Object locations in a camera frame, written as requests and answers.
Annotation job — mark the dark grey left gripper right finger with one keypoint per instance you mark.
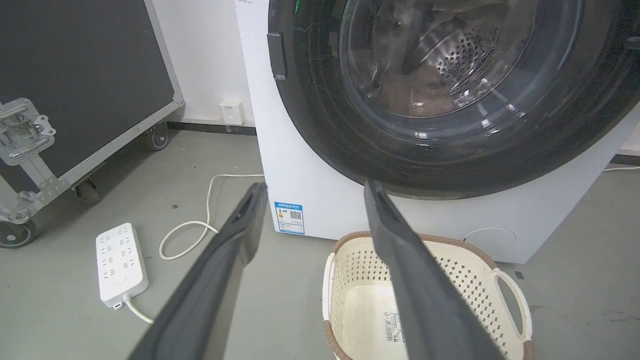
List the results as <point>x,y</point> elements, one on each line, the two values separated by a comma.
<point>425,295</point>

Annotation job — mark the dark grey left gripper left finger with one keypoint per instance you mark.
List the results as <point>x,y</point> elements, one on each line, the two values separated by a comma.
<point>210,290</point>

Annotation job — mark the white front-load washing machine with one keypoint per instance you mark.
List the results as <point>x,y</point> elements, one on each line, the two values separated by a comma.
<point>325,190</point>

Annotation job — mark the round black washing machine door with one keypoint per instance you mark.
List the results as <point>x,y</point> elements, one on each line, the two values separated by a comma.
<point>450,95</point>

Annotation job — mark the white plastic laundry basket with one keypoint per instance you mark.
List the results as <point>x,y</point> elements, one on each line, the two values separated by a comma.
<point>365,310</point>

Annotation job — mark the white power strip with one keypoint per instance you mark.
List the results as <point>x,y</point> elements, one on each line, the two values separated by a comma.
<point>121,263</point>

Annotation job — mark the blue energy label sticker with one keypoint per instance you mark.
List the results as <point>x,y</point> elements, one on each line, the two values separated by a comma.
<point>289,218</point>

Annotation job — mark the black flight case with wheels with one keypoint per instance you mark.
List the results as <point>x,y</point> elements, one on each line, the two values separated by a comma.
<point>75,90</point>

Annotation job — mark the white wall socket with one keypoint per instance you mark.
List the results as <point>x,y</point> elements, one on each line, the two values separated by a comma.
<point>231,112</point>

